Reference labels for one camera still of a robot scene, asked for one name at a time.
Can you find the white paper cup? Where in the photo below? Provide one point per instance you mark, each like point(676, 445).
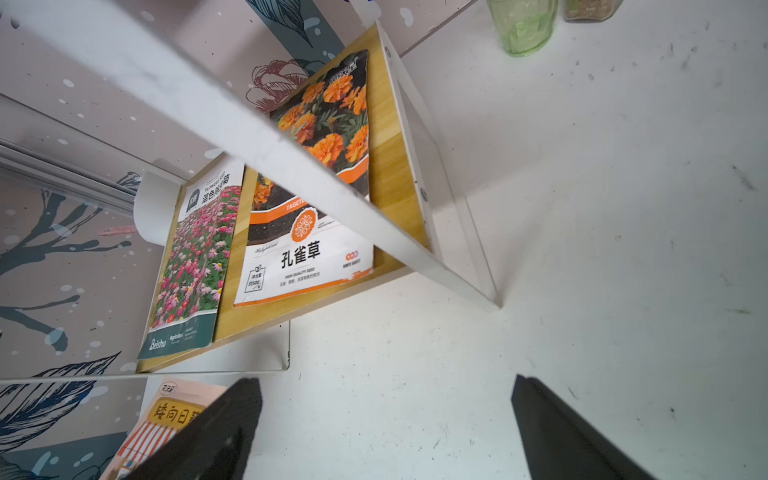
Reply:
point(154, 207)

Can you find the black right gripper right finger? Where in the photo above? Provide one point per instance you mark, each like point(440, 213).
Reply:
point(559, 444)

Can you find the green glass cup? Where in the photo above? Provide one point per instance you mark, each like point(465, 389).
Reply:
point(523, 26)

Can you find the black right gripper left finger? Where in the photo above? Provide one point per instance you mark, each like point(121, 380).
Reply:
point(216, 445)

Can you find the white wooden two-tier shelf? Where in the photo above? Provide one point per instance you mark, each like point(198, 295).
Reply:
point(271, 164)

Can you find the orange marigold seed bag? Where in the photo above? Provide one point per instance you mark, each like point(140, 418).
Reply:
point(295, 244)

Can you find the pink flower field seed bag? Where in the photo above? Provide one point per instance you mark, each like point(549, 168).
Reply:
point(190, 287)

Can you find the brown spice jar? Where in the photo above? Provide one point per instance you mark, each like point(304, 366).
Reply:
point(590, 10)

